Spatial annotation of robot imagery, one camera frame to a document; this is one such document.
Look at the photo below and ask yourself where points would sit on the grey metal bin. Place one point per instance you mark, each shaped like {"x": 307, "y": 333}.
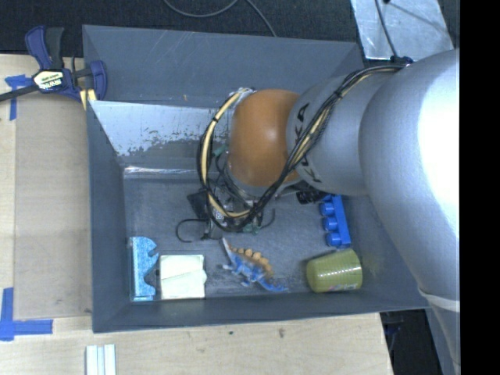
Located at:
{"x": 164, "y": 205}

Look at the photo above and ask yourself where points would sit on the pale yellow sponge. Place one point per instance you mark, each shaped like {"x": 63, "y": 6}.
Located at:
{"x": 183, "y": 277}

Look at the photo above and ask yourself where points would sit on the blue and orange toy dinosaur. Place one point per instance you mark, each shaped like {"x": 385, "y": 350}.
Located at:
{"x": 250, "y": 268}

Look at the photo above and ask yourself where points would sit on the blue sponge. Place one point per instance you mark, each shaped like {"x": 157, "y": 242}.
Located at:
{"x": 140, "y": 268}

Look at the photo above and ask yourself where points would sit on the blue toy building brick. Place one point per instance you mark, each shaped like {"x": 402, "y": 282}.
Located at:
{"x": 336, "y": 219}

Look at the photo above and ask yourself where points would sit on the pale wood flat board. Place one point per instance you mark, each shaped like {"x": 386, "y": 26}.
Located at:
{"x": 51, "y": 209}

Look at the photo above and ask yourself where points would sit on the green plastic cup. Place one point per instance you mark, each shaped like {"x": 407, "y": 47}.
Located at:
{"x": 334, "y": 271}

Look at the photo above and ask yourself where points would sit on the black cylinder on white bracket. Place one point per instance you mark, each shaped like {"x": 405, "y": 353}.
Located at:
{"x": 308, "y": 197}

